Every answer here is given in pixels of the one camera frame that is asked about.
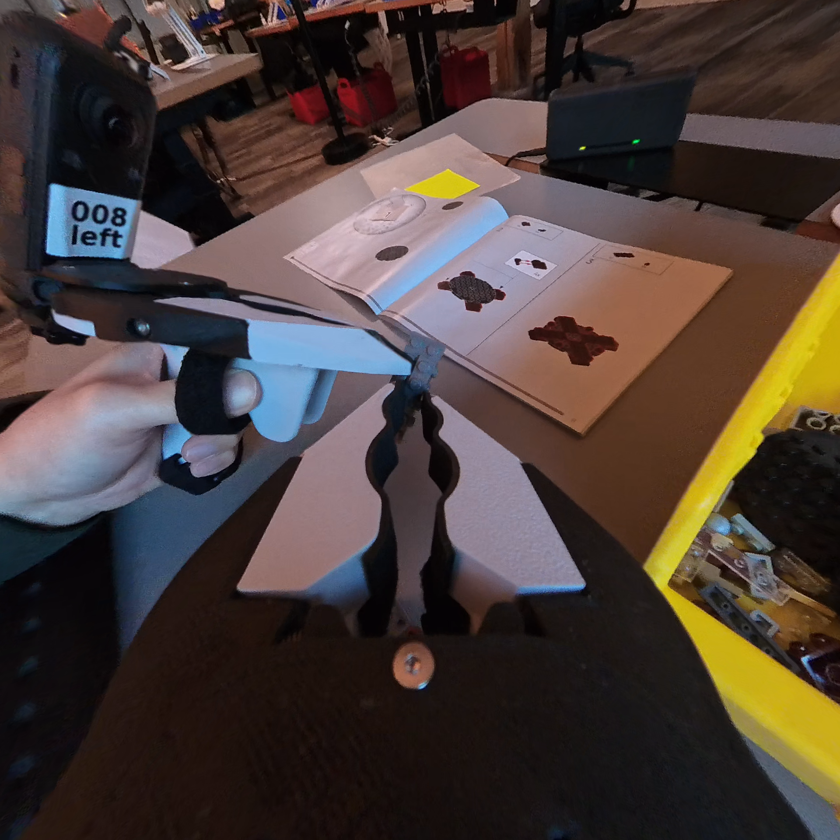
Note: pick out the black pole stand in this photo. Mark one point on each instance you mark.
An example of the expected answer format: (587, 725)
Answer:
(344, 149)

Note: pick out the person's left forearm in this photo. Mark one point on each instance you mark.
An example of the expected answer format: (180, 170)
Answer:
(39, 551)

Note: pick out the grey background table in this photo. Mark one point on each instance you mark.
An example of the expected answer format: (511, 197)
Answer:
(210, 75)

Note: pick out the open instruction booklet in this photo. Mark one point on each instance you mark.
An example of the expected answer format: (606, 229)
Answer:
(656, 282)

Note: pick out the small red bin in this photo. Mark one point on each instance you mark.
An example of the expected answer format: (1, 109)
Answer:
(310, 105)

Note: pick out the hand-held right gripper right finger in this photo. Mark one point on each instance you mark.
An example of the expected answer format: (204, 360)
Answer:
(505, 525)

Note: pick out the pile of small bricks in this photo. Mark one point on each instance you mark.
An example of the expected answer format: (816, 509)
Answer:
(754, 584)

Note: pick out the white paper sheet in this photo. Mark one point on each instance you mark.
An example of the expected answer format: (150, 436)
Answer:
(459, 157)

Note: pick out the grey desk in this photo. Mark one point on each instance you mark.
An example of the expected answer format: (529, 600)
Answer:
(689, 426)

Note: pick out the person's left hand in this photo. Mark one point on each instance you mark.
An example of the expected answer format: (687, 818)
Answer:
(79, 446)

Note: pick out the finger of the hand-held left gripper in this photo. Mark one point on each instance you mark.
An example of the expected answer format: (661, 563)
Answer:
(216, 304)
(315, 344)

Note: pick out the medium red bin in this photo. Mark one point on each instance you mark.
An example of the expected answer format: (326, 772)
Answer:
(367, 98)

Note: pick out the yellow plastic bin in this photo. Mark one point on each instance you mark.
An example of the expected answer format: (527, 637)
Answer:
(754, 709)

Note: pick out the large red bin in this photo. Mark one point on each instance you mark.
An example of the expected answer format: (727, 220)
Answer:
(466, 79)

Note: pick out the yellow sticky note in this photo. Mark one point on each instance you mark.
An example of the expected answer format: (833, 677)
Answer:
(443, 182)

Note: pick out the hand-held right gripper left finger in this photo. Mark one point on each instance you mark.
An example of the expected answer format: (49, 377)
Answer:
(315, 525)

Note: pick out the black round studded plate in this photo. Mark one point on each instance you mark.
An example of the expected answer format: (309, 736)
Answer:
(794, 492)

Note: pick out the black device with green lights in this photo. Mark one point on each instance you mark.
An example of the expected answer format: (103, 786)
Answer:
(617, 111)

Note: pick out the long grey studded plate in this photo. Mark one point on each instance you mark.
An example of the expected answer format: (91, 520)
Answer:
(423, 364)

